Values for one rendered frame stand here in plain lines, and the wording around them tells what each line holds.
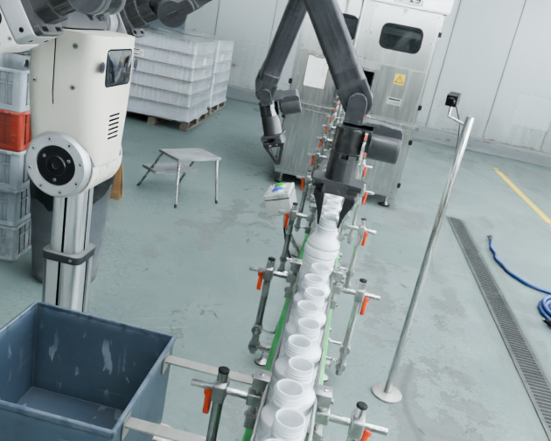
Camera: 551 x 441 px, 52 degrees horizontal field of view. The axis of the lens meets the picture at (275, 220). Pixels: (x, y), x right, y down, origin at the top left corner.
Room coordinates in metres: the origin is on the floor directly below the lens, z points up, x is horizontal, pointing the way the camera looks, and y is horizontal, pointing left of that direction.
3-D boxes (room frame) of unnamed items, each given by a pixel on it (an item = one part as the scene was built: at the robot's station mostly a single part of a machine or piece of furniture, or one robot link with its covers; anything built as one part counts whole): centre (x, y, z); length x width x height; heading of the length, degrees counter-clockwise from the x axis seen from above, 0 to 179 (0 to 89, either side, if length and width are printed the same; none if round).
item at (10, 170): (3.26, 1.66, 0.55); 0.61 x 0.41 x 0.22; 2
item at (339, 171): (1.09, -0.11, 1.35); 0.10 x 0.07 x 0.07; 85
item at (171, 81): (8.16, 1.89, 0.59); 1.24 x 1.03 x 1.17; 177
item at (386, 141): (1.09, -0.15, 1.44); 0.12 x 0.09 x 0.12; 85
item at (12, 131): (3.27, 1.66, 0.78); 0.61 x 0.41 x 0.22; 2
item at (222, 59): (9.75, 1.85, 0.59); 1.25 x 1.03 x 1.17; 176
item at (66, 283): (1.37, 0.52, 0.74); 0.11 x 0.11 x 0.40; 85
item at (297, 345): (0.74, -0.07, 1.08); 0.06 x 0.06 x 0.17
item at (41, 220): (2.95, 1.14, 0.32); 0.45 x 0.45 x 0.64
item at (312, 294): (0.92, -0.09, 1.08); 0.06 x 0.06 x 0.17
